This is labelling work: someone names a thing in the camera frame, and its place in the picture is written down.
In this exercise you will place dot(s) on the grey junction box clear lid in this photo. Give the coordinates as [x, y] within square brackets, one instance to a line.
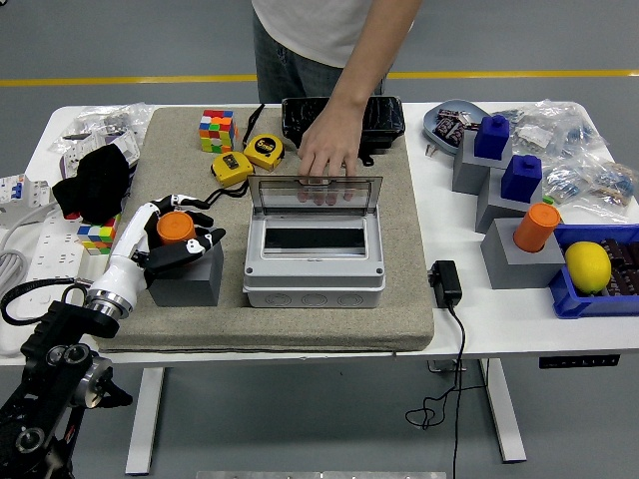
[309, 289]

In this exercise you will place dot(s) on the black power adapter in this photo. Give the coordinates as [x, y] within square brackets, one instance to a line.
[447, 284]

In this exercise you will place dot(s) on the dark candy wrapper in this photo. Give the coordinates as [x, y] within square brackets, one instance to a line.
[449, 132]
[451, 115]

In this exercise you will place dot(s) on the person's forearm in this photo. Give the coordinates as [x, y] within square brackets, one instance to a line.
[364, 75]

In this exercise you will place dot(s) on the clear bag of parts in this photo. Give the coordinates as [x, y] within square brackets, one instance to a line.
[125, 117]
[599, 184]
[554, 127]

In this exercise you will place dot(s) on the black cloth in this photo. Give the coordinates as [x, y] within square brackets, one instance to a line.
[95, 179]

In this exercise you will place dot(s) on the blue block with knob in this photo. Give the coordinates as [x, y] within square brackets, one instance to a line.
[521, 179]
[491, 140]

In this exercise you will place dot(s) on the dark components pile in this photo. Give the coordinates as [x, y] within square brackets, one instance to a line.
[626, 269]

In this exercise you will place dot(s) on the small colourful puzzle cube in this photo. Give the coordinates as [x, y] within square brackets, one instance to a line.
[97, 237]

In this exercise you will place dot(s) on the orange cylinder battery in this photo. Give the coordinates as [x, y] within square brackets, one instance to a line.
[175, 227]
[536, 227]

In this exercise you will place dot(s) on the person's hand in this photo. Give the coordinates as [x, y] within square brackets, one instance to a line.
[329, 144]

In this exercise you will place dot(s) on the grey block with round hole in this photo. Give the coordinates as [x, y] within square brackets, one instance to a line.
[190, 289]

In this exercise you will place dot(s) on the small green piece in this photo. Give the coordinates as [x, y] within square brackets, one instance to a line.
[549, 200]

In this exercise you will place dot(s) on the yellow tape measure black label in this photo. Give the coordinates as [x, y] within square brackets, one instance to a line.
[262, 149]

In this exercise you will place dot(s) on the person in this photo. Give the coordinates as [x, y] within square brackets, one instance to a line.
[309, 30]

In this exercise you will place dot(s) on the grey-brown fabric mat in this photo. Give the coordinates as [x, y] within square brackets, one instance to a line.
[349, 329]

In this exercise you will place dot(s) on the blue-grey oval dish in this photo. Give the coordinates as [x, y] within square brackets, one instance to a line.
[449, 106]

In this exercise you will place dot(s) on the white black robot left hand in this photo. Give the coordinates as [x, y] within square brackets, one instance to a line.
[125, 269]

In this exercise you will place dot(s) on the yellow lemon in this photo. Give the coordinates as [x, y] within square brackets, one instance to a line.
[589, 264]

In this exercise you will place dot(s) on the white power strip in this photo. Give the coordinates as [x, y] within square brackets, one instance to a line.
[55, 249]

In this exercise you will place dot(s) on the black table control panel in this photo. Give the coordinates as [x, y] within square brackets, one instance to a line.
[579, 361]

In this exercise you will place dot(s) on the large colourful puzzle cube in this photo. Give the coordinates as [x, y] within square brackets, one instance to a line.
[217, 132]

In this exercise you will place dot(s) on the white circuit breaker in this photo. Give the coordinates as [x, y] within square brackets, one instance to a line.
[27, 192]

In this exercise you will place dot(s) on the black plastic tray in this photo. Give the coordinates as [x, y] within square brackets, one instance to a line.
[384, 120]

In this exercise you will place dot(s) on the small metal clip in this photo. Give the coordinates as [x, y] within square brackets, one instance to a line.
[431, 149]

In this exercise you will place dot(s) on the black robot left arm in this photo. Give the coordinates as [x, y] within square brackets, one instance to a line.
[55, 324]

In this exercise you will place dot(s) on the white table leg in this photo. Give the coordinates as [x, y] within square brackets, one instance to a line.
[504, 414]
[145, 424]

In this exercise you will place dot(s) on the blue plastic bin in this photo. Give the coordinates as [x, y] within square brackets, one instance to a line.
[589, 304]

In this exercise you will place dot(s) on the white purple packet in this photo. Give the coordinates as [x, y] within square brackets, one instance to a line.
[75, 159]

